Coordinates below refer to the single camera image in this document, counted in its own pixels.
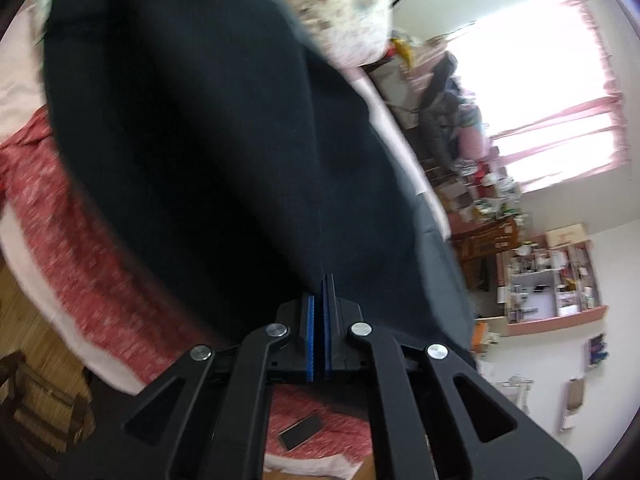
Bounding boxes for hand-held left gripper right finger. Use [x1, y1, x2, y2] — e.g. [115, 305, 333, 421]
[322, 274, 583, 480]

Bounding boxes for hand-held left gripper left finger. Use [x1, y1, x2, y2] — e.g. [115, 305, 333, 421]
[60, 296, 317, 480]

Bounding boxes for black pants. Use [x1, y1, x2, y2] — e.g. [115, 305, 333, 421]
[37, 0, 476, 361]

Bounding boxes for black phone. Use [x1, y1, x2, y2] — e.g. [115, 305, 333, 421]
[277, 411, 325, 451]

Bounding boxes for grey zippered mat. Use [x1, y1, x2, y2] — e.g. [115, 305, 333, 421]
[395, 150, 476, 356]

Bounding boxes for brown wooden chair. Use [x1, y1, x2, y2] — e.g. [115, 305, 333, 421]
[452, 215, 521, 291]

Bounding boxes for cluttered desk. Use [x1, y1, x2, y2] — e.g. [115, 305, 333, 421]
[445, 180, 523, 241]

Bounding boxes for pink bookshelf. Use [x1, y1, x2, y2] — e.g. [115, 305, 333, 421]
[495, 225, 608, 336]

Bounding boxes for red floral blanket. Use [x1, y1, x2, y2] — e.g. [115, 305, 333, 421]
[0, 107, 376, 466]

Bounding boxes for dark wooden stool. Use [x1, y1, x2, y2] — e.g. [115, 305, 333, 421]
[0, 352, 96, 461]

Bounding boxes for yellow toy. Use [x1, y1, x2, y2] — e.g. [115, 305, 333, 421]
[392, 37, 416, 66]

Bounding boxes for pink curtain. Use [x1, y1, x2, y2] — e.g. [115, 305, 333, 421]
[480, 0, 631, 191]

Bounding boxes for bear-print pillow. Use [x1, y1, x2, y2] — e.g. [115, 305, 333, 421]
[245, 0, 393, 68]

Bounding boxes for white wire rack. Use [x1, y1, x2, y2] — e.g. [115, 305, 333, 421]
[492, 375, 533, 416]

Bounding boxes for wooden wall shelf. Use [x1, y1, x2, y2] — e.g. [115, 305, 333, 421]
[560, 377, 586, 431]

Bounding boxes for small wall shelf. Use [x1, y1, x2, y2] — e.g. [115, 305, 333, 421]
[585, 332, 608, 371]

